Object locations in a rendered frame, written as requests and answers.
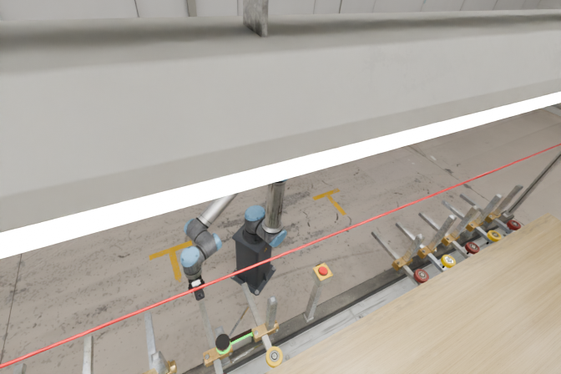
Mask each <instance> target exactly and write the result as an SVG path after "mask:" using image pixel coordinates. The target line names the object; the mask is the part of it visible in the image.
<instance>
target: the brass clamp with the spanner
mask: <svg viewBox="0 0 561 374"><path fill-rule="evenodd" d="M232 352H233V348H232V345H231V343H230V349H229V350H228V351H227V352H226V353H225V354H220V353H219V352H218V351H217V350H216V347H214V348H212V349H210V350H208V351H206V352H204V353H203V356H204V359H205V355H206V354H208V355H209V356H210V358H209V359H208V360H206V359H205V365H206V367H208V366H210V365H212V364H214V363H213V361H215V360H217V359H220V360H222V359H224V358H226V357H228V356H231V355H232Z"/></svg>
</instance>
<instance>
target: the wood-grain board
mask: <svg viewBox="0 0 561 374"><path fill-rule="evenodd" d="M264 374H561V220H559V219H557V218H556V217H554V216H553V215H551V214H550V213H547V214H545V215H543V216H541V217H539V218H537V219H536V220H534V221H532V222H530V223H529V224H527V225H525V226H524V227H522V228H520V229H518V230H516V231H514V232H513V233H512V234H510V235H507V236H505V237H504V238H502V239H501V240H499V241H497V242H495V243H493V244H492V245H490V246H488V247H487V248H485V249H483V250H480V251H479V252H478V253H476V254H474V255H472V256H470V257H468V258H467V259H466V260H463V261H462V262H460V263H458V264H456V265H455V266H453V267H451V268H449V269H448V270H445V271H444V272H443V273H441V274H439V275H437V276H435V277H433V278H432V279H431V280H428V281H426V282H424V283H423V284H421V285H419V286H418V287H416V288H414V289H412V290H411V291H409V292H407V293H406V294H404V295H402V296H400V297H398V298H396V299H395V300H393V301H391V302H389V303H387V304H386V305H384V306H382V307H381V308H379V309H377V310H375V311H373V312H372V313H370V314H368V315H367V316H364V317H362V318H361V319H360V320H358V321H356V322H354V323H352V324H350V325H349V326H347V327H345V328H344V329H342V330H340V331H338V332H337V333H335V334H333V335H331V336H329V337H327V338H326V339H325V340H323V341H320V342H319V343H317V344H315V345H314V346H312V347H310V348H308V349H306V350H305V351H303V352H301V353H300V354H298V355H296V356H294V357H292V358H291V359H289V360H288V361H285V362H283V363H281V364H280V365H279V366H276V367H275V368H273V369H271V370H269V371H268V372H266V373H264Z"/></svg>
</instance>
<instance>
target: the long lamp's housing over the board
mask: <svg viewBox="0 0 561 374"><path fill-rule="evenodd" d="M560 92H561V9H534V10H494V11H454V12H413V13H333V14H293V15H268V28H267V38H262V37H260V36H259V35H258V34H256V33H254V32H253V31H252V30H250V29H249V28H247V27H246V26H245V25H244V24H243V16H212V17H172V18H92V19H52V20H11V21H0V234H1V233H4V232H8V231H11V230H17V229H21V228H24V227H28V226H31V225H37V224H41V223H43V222H47V221H50V220H56V219H60V218H63V217H67V216H70V215H76V214H80V213H83V212H87V211H90V210H96V209H100V208H103V207H107V206H110V205H116V204H120V203H123V202H127V201H131V200H136V199H140V198H143V197H146V196H150V195H156V194H159V193H163V192H166V191H170V190H176V189H179V188H183V187H186V186H190V185H193V184H199V183H203V182H206V181H210V180H213V179H219V178H223V177H226V176H230V175H233V174H239V173H242V172H246V171H249V170H253V169H259V168H262V167H266V166H269V165H273V164H279V163H282V162H286V161H289V160H293V159H299V158H302V157H306V156H309V155H313V154H319V153H322V152H326V151H329V150H333V149H338V148H341V147H345V146H348V145H352V144H358V143H361V142H365V141H368V140H372V139H378V138H381V137H385V136H388V135H392V134H398V133H401V132H405V131H408V130H412V129H418V128H421V127H425V126H428V125H432V124H437V123H441V122H444V121H448V120H451V119H457V118H461V117H464V116H468V115H471V114H477V113H481V112H484V111H488V110H491V109H497V108H501V107H504V106H508V105H511V104H517V103H521V102H524V101H528V100H531V99H536V98H540V97H543V96H547V95H550V94H556V93H560Z"/></svg>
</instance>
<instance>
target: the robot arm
mask: <svg viewBox="0 0 561 374"><path fill-rule="evenodd" d="M288 179H289V178H287V179H282V180H278V181H276V182H272V183H269V184H268V187H267V198H266V209H265V210H264V208H263V207H261V206H259V205H253V206H250V207H249V208H248V209H247V210H246V211H245V227H244V229H243V231H242V235H243V238H244V240H245V241H246V242H248V243H250V244H258V243H260V242H262V241H263V240H264V241H265V242H267V243H268V244H269V245H271V246H272V247H277V246H278V245H279V244H280V243H281V242H282V241H283V240H284V239H285V237H286V234H287V232H286V230H285V229H283V222H282V220H281V215H282V209H283V202H284V195H285V189H286V181H287V180H288ZM238 194H239V192H236V193H233V194H230V195H225V196H221V197H219V198H215V199H213V200H212V201H211V202H210V204H209V205H208V206H207V207H206V208H205V209H204V210H203V211H202V212H201V214H200V215H199V216H197V217H196V218H195V219H191V220H189V221H188V222H187V223H186V224H185V226H184V232H185V234H187V236H188V237H189V238H190V239H192V241H193V242H194V243H195V244H197V245H196V246H195V247H193V246H191V247H188V248H186V249H184V250H183V251H182V253H181V255H180V262H181V265H182V267H183V270H184V271H183V273H184V275H185V277H186V278H187V279H188V281H189V287H188V289H189V290H191V289H194V288H195V287H198V286H202V285H203V284H205V281H204V280H203V279H202V277H201V273H202V266H201V263H202V262H204V261H205V260H207V259H208V258H209V257H211V256H212V255H213V254H214V253H215V252H216V251H218V250H219V249H220V248H221V247H222V243H221V240H220V237H219V236H218V235H217V234H216V233H212V234H211V233H210V232H209V231H208V228H209V227H210V225H211V224H212V223H213V222H214V221H215V220H216V218H217V217H218V216H219V215H220V214H221V213H222V212H223V210H224V209H225V208H226V207H227V206H228V205H229V204H230V202H231V201H232V200H233V199H234V198H235V197H236V196H237V195H238ZM203 289H204V288H201V289H199V290H197V291H193V292H191V293H192V294H195V299H196V300H197V301H199V300H201V299H203V298H205V293H204V291H203Z"/></svg>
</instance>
